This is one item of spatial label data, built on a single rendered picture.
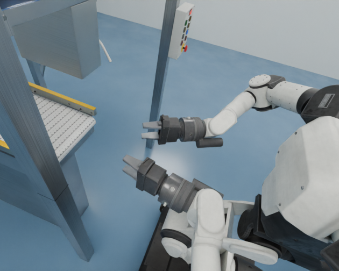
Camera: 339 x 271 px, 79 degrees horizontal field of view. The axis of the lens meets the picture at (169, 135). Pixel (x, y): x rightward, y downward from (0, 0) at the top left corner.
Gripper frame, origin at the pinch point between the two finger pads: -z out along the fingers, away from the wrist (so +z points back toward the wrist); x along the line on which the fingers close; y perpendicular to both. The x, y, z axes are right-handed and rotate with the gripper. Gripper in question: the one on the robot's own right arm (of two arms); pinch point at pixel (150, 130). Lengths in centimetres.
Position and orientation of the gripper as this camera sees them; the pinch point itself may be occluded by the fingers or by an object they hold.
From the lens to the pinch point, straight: 71.0
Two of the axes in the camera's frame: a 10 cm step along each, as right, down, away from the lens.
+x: -1.7, 6.6, 7.3
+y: -2.0, -7.5, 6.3
